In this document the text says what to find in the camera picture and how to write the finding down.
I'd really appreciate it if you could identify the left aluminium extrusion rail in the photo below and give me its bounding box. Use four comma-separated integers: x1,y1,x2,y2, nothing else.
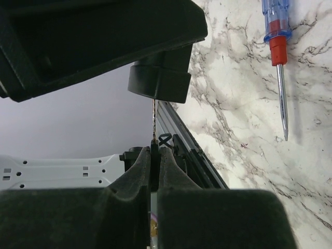
156,101,228,189

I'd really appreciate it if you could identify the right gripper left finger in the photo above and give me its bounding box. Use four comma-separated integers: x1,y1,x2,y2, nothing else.
1,147,151,248

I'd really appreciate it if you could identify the blue red screwdriver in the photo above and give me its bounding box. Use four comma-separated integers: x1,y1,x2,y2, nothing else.
261,0,292,141

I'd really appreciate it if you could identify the black padlock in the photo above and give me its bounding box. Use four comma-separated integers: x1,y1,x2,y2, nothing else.
128,44,192,104

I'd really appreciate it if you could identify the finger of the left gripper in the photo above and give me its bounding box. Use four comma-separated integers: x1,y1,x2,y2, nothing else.
1,1,208,102

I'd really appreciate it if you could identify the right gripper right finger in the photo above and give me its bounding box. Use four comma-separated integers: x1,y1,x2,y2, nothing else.
157,147,297,248

